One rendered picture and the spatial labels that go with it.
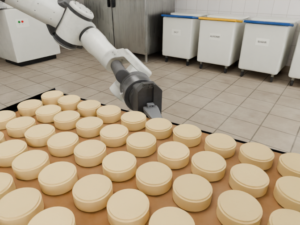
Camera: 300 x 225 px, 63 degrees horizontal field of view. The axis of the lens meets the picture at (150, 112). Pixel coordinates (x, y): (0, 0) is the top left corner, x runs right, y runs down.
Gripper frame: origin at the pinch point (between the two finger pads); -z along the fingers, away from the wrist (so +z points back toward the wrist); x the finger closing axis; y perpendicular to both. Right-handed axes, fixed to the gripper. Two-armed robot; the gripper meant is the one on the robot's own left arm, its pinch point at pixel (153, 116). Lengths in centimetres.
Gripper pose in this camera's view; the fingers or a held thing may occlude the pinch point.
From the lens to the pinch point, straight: 52.0
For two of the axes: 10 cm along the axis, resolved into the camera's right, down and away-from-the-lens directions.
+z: -2.7, -4.5, 8.5
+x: 0.1, -8.9, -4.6
